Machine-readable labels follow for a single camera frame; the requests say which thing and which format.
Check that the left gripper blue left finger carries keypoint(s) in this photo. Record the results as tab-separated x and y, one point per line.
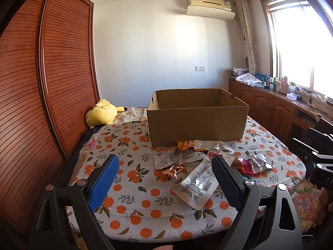
101	180

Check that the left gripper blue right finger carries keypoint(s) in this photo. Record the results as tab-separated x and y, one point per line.
230	181

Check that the red snack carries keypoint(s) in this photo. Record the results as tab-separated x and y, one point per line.
242	165

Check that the silver foil snack packet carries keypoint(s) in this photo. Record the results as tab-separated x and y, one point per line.
259	163

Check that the large white chicken feet pouch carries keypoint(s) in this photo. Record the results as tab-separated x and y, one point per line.
195	191

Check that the orange white snack pouch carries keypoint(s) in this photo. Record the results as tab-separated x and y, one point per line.
199	145

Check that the copper foil candy wrapper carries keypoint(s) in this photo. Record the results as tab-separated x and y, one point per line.
173	170

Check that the wooden sideboard cabinet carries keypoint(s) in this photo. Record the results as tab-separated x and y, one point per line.
283	118

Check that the white printed snack pouch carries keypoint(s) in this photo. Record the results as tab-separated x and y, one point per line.
189	156

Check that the orange print bed sheet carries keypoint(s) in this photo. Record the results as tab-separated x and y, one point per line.
141	204

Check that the white tissue box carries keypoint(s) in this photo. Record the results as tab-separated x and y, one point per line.
291	96

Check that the white orange-edged snack pouch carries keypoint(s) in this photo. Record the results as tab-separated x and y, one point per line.
165	157

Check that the yellow plush toy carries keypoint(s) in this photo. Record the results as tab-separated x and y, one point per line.
102	113

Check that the pink bottle on sideboard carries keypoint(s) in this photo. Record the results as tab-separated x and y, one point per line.
284	87

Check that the brown cardboard box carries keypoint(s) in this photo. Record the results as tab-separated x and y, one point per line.
195	114

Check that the wooden louvered wardrobe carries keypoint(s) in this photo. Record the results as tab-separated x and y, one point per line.
48	83

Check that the patterned window curtain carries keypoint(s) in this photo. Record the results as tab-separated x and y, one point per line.
247	27

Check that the white wall switch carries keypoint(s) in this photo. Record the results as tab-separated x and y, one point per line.
200	68

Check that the white wall air conditioner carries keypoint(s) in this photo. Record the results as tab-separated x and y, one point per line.
218	9

